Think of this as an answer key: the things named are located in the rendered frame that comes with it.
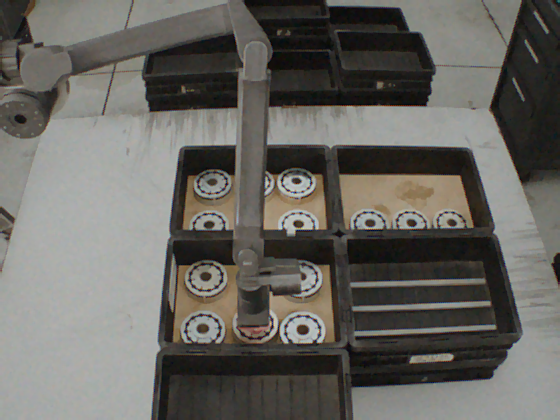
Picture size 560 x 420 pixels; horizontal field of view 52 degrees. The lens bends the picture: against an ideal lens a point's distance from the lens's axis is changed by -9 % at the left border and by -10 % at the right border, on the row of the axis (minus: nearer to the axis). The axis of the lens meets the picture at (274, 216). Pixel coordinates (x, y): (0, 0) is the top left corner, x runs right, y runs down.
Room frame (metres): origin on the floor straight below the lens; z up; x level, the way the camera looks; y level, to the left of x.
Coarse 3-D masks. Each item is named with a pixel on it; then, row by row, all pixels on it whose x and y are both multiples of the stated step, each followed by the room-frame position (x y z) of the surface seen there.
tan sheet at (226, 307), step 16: (176, 304) 0.76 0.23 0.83; (192, 304) 0.76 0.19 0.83; (208, 304) 0.76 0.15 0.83; (224, 304) 0.76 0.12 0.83; (272, 304) 0.76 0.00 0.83; (288, 304) 0.76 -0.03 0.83; (304, 304) 0.76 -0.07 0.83; (320, 304) 0.76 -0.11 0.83; (176, 320) 0.71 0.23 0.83; (224, 320) 0.72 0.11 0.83; (176, 336) 0.67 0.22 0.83
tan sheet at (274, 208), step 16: (192, 176) 1.17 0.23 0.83; (272, 176) 1.17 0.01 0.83; (320, 176) 1.17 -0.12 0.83; (192, 192) 1.11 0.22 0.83; (320, 192) 1.11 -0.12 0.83; (192, 208) 1.05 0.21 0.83; (208, 208) 1.05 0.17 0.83; (224, 208) 1.05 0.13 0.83; (272, 208) 1.05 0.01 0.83; (288, 208) 1.05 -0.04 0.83; (304, 208) 1.05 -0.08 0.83; (320, 208) 1.05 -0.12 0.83; (272, 224) 1.00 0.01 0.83; (320, 224) 1.00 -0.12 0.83
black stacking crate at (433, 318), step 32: (352, 256) 0.88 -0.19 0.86; (384, 256) 0.88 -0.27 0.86; (416, 256) 0.88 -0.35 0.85; (448, 256) 0.88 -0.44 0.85; (480, 256) 0.88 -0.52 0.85; (384, 288) 0.81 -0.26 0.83; (416, 288) 0.80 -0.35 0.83; (448, 288) 0.80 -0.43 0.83; (480, 288) 0.80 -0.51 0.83; (384, 320) 0.72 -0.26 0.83; (416, 320) 0.71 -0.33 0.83; (448, 320) 0.71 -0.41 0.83; (480, 320) 0.71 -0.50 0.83; (512, 320) 0.65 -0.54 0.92; (352, 352) 0.61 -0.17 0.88; (384, 352) 0.61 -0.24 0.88; (416, 352) 0.61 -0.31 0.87; (448, 352) 0.60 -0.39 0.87; (480, 352) 0.61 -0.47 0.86
